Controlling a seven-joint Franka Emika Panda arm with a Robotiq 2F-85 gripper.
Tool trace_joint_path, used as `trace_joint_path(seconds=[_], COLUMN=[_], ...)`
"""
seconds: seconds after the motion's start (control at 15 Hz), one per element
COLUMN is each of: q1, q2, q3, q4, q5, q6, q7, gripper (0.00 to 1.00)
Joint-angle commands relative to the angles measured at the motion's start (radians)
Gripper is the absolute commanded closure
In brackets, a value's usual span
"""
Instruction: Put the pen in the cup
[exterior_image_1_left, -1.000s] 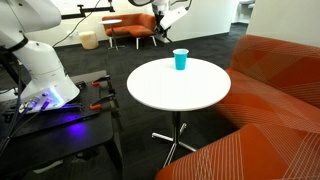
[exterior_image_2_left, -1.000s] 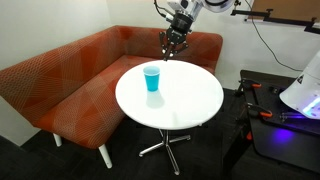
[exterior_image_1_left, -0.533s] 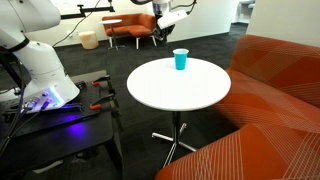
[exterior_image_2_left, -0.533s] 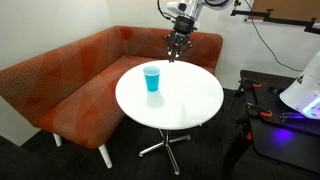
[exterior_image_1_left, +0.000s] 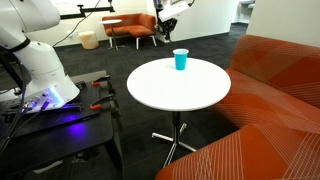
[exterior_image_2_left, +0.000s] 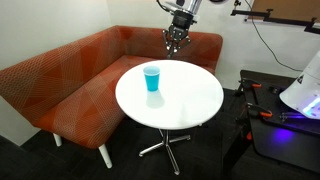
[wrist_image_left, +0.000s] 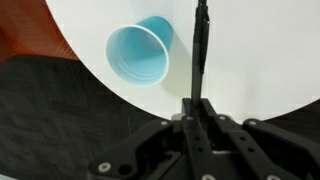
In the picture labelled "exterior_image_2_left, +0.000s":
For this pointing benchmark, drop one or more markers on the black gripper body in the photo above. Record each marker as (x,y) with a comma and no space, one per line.
(181,20)

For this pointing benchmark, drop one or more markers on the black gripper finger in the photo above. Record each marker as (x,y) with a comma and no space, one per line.
(183,42)
(166,38)

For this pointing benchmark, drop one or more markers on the blue plastic cup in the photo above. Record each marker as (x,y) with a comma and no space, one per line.
(152,80)

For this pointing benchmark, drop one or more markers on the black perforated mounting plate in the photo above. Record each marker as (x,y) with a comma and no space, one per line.
(266,98)

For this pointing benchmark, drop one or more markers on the brown cork board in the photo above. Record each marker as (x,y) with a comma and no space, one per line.
(290,8)

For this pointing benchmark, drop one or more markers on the orange patterned corner sofa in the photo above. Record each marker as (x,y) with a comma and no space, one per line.
(66,86)

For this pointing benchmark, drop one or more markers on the black robot cart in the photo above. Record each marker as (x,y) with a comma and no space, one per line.
(283,153)

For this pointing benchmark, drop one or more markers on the round white pedestal table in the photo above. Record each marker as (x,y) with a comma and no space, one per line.
(170,106)

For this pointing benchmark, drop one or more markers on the black camera boom bar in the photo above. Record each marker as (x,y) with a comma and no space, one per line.
(286,21)

